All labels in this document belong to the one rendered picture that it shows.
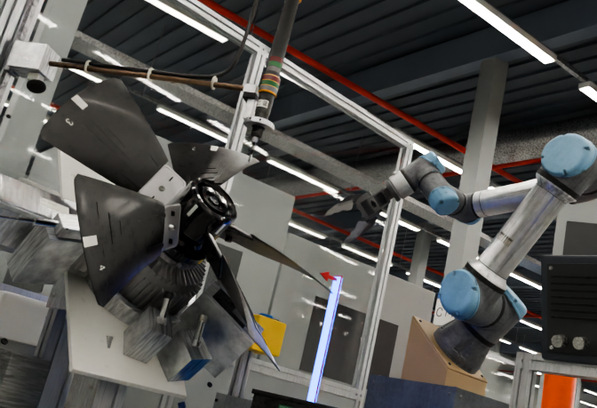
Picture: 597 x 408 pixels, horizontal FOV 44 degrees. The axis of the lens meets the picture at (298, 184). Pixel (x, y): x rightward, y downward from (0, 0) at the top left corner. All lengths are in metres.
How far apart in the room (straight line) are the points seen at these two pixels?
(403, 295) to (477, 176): 2.96
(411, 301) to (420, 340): 4.24
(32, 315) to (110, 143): 0.56
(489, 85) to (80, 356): 8.20
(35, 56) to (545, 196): 1.29
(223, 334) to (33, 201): 0.47
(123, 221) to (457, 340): 1.02
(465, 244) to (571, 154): 6.77
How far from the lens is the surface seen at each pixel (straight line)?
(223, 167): 1.75
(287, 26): 1.79
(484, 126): 9.09
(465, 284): 1.89
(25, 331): 1.95
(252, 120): 1.67
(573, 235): 5.50
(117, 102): 1.62
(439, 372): 2.00
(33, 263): 1.46
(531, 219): 1.89
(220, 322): 1.60
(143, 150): 1.58
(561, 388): 5.48
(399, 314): 6.19
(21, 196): 1.48
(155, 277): 1.55
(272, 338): 2.00
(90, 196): 1.32
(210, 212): 1.49
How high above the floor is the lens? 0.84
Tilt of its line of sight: 17 degrees up
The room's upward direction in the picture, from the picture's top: 14 degrees clockwise
